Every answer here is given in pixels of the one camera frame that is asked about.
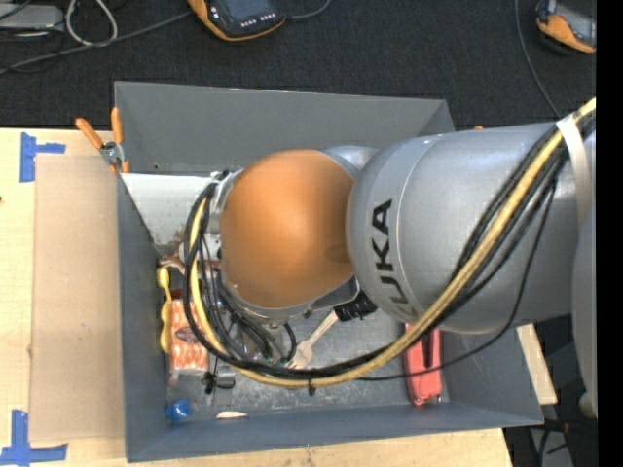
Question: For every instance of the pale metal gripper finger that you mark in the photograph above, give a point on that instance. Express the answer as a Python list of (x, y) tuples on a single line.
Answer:
[(224, 378)]

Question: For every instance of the pale flat oval piece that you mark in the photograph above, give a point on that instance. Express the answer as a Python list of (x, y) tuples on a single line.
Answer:
[(231, 414)]

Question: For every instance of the orange and white packet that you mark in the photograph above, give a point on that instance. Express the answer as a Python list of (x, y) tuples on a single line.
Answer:
[(187, 353)]

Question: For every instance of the yellow toy banana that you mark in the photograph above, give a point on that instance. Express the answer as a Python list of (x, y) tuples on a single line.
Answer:
[(165, 319)]

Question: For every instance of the red hand tool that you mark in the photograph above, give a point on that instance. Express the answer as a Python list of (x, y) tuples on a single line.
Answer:
[(424, 372)]

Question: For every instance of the brown cardboard board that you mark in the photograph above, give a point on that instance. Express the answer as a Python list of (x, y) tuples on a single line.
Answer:
[(73, 285)]

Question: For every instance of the grey metal bin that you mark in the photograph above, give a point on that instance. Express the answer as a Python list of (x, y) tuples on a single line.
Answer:
[(311, 124)]

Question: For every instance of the black cylinder on white bracket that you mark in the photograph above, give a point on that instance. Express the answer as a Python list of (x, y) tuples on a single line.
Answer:
[(355, 307)]

